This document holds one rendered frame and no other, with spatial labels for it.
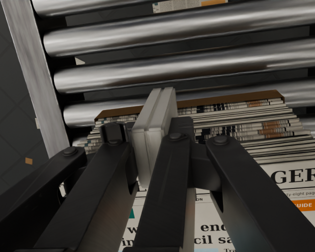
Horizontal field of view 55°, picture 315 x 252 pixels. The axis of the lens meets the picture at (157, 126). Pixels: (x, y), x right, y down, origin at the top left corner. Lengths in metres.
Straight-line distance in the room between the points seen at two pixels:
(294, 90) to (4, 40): 1.27
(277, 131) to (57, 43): 0.36
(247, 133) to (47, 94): 0.35
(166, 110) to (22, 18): 0.43
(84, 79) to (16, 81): 1.04
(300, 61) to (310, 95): 0.06
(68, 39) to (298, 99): 0.38
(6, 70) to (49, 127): 1.00
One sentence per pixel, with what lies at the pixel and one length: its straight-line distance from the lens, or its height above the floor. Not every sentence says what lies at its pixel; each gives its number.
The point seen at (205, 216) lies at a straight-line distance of 0.32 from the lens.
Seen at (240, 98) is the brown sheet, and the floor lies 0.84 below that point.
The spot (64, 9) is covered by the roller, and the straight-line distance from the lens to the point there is 0.53.
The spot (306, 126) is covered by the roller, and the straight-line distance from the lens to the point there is 0.56.
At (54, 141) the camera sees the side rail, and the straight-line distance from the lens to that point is 0.60.
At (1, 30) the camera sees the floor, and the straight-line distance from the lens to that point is 1.53.
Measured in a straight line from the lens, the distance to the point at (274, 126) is 0.39.
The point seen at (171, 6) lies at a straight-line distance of 1.27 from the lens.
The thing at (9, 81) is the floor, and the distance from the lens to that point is 1.57.
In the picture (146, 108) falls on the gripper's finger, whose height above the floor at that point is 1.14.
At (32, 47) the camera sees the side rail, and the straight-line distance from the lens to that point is 0.56.
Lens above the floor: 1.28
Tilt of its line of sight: 66 degrees down
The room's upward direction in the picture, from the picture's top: 163 degrees counter-clockwise
